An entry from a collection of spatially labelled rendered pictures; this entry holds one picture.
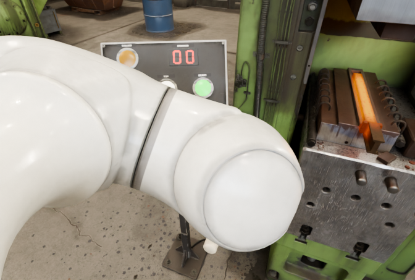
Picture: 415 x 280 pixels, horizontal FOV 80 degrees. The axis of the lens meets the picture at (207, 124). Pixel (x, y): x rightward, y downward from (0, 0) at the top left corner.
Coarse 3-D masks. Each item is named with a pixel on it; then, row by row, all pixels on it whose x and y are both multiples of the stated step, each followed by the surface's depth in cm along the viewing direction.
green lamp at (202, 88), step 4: (200, 80) 68; (204, 80) 68; (196, 84) 68; (200, 84) 68; (204, 84) 68; (208, 84) 68; (196, 88) 68; (200, 88) 68; (204, 88) 68; (208, 88) 69; (196, 92) 69; (200, 92) 69; (204, 92) 69; (208, 92) 69
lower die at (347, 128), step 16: (336, 80) 95; (352, 80) 92; (368, 80) 94; (336, 96) 85; (352, 96) 85; (384, 96) 84; (320, 112) 81; (336, 112) 78; (352, 112) 77; (384, 112) 76; (320, 128) 76; (336, 128) 74; (352, 128) 72; (384, 128) 70; (352, 144) 75; (384, 144) 71
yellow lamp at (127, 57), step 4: (124, 52) 66; (128, 52) 66; (132, 52) 66; (120, 56) 66; (124, 56) 66; (128, 56) 66; (132, 56) 66; (120, 60) 66; (124, 60) 66; (128, 60) 66; (132, 60) 66; (124, 64) 66; (128, 64) 66; (132, 64) 67
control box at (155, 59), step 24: (120, 48) 66; (144, 48) 67; (168, 48) 67; (192, 48) 67; (216, 48) 68; (144, 72) 67; (168, 72) 68; (192, 72) 68; (216, 72) 69; (216, 96) 69
